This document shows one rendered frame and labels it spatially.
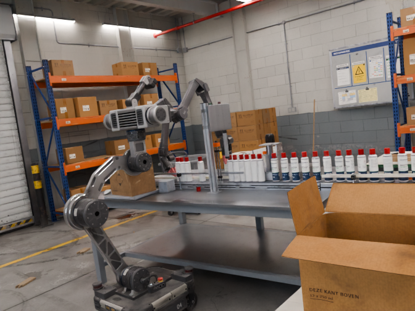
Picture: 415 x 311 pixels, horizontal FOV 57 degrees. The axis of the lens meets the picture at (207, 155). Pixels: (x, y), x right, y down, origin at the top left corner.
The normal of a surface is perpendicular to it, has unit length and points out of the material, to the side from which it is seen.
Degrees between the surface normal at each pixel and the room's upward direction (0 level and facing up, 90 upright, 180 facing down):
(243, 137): 91
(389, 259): 13
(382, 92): 90
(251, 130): 89
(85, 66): 90
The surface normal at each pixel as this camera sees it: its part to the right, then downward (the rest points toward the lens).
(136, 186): 0.70, -0.01
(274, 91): -0.65, 0.16
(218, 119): 0.34, 0.06
